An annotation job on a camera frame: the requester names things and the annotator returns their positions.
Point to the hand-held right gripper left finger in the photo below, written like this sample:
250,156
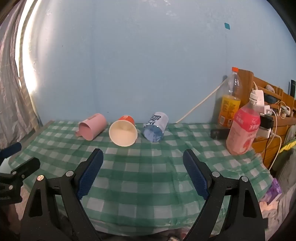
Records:
90,172

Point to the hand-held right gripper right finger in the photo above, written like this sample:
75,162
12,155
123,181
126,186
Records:
196,176

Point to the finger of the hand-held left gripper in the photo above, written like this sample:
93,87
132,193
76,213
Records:
11,149
27,165

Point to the pink plastic cup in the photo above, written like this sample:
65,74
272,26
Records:
92,126

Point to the orange paper cup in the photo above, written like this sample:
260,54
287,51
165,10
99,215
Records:
123,136

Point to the blue and white paper cup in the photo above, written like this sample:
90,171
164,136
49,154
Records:
155,129

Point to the grey curtain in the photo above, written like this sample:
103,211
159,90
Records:
13,104

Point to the black rectangular box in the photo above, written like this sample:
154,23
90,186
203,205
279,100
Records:
219,134

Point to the green checkered tablecloth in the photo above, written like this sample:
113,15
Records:
143,185

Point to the pink drink bottle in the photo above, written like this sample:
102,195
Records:
242,132

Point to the orange juice bottle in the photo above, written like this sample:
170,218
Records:
229,109

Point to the purple tissue packet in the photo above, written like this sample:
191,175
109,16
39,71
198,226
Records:
274,190

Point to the white power strip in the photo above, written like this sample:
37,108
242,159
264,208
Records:
263,132

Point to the black power adapter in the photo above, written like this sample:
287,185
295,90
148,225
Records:
267,121

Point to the grey crumpled bedding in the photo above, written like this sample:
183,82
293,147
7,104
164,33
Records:
285,197

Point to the yellow green cloth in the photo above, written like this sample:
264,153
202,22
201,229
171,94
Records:
288,146

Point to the wooden shelf unit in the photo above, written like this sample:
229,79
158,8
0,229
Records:
281,129

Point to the white charger plug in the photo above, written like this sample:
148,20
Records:
259,96

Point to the blue wall sticker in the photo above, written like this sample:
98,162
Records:
227,26

